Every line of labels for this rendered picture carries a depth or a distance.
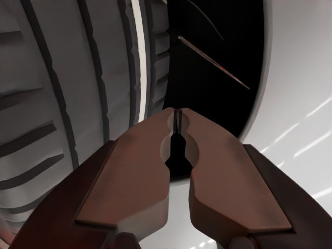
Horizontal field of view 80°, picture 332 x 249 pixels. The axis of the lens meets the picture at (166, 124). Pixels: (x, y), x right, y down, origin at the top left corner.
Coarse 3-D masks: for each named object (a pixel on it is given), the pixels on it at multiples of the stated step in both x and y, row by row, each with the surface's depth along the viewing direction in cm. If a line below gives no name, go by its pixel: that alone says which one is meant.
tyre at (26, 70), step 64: (0, 0) 11; (64, 0) 13; (128, 0) 18; (0, 64) 11; (64, 64) 14; (128, 64) 21; (0, 128) 12; (64, 128) 16; (128, 128) 26; (0, 192) 14
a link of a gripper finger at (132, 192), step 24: (144, 120) 10; (168, 120) 11; (120, 144) 9; (144, 144) 9; (168, 144) 10; (120, 168) 8; (144, 168) 8; (96, 192) 7; (120, 192) 7; (144, 192) 7; (168, 192) 7; (96, 216) 6; (120, 216) 6; (144, 216) 6
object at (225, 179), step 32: (192, 128) 10; (224, 128) 10; (192, 160) 10; (224, 160) 8; (192, 192) 7; (224, 192) 7; (256, 192) 7; (192, 224) 7; (224, 224) 6; (256, 224) 6; (288, 224) 6
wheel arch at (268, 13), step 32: (224, 0) 56; (256, 0) 52; (192, 32) 64; (224, 32) 59; (256, 32) 55; (192, 64) 69; (224, 64) 64; (256, 64) 59; (192, 96) 75; (224, 96) 69; (256, 96) 32
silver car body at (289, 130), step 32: (288, 0) 25; (320, 0) 23; (288, 32) 26; (320, 32) 25; (288, 64) 28; (320, 64) 26; (288, 96) 30; (320, 96) 28; (256, 128) 35; (288, 128) 32; (320, 128) 30; (288, 160) 34; (320, 160) 32; (320, 192) 34
